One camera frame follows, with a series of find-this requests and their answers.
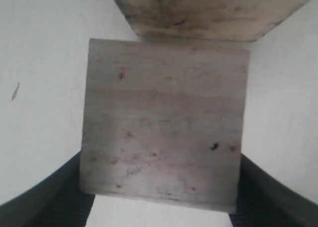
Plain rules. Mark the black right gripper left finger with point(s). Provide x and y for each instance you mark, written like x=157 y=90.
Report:
x=57 y=201

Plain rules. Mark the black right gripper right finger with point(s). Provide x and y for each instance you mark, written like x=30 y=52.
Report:
x=265 y=202

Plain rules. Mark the second largest wooden cube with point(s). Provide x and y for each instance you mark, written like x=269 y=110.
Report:
x=164 y=123

